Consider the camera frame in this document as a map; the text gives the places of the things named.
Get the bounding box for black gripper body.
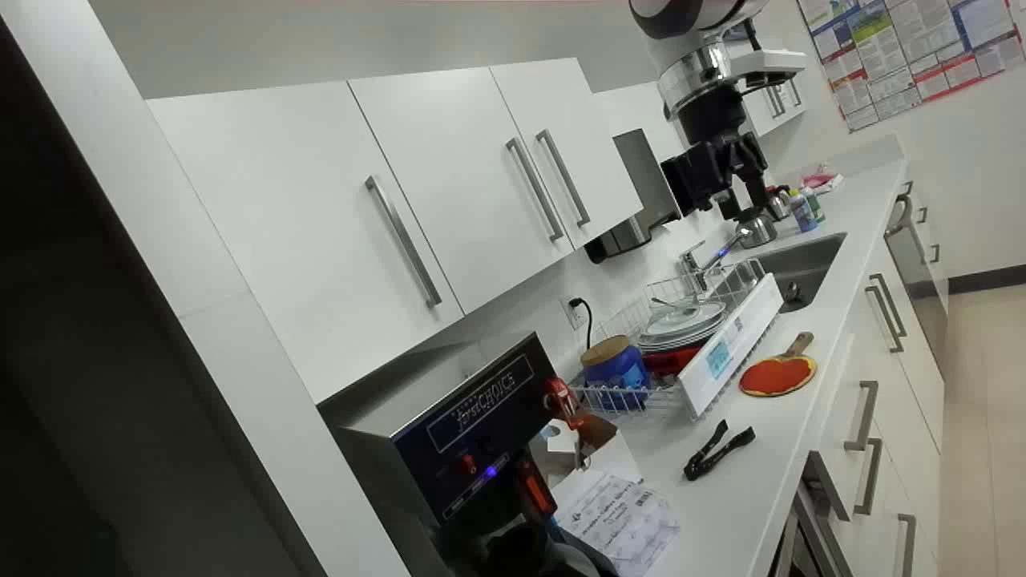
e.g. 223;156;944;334
680;91;766;185

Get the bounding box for white lower drawer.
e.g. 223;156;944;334
848;387;934;547
874;446;950;577

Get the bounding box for steel kettle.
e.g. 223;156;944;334
764;184;798;220

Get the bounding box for steel pot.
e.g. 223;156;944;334
734;209;779;249

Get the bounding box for blue dish soap bottle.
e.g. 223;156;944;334
789;185;827;233

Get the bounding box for pink dish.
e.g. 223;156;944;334
798;171;848;198

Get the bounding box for chrome faucet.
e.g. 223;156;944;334
680;233;743;299

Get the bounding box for steel paper towel dispenser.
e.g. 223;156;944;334
584;125;686;265

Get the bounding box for stainless steel sink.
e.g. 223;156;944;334
711;232;849;314

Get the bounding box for clear glass bowl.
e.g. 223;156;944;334
647;274;711;316

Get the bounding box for white plate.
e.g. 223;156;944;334
638;299;731;354

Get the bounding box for white dish rack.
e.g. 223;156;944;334
627;274;786;422

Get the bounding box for white sink base cabinet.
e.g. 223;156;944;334
839;236;950;452

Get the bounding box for stainless dishwasher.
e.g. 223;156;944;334
879;180;957;347

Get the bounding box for red bowl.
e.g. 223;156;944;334
641;340;708;385

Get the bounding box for red ping pong paddle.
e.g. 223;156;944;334
739;331;822;400

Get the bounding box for blue jar with cork lid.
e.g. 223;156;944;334
577;334;654;415

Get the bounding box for small red object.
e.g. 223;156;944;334
543;376;587;426

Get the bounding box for brown cardboard box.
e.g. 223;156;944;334
570;406;622;455

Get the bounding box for black tongs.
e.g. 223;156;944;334
682;417;759;484

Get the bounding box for small white box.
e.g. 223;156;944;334
530;417;587;480

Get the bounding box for printed paper sheet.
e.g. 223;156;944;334
549;458;682;577

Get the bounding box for black built-in oven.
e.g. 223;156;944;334
766;446;859;577

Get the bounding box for black steel coffee machine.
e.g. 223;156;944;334
316;331;591;577

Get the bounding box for white tall cabinet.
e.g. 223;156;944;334
0;0;409;577

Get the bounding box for small white wall cabinet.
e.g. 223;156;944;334
747;75;807;140

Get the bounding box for black power cord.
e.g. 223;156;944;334
563;295;601;355

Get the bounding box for colourful wall poster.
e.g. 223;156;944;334
794;0;1026;139

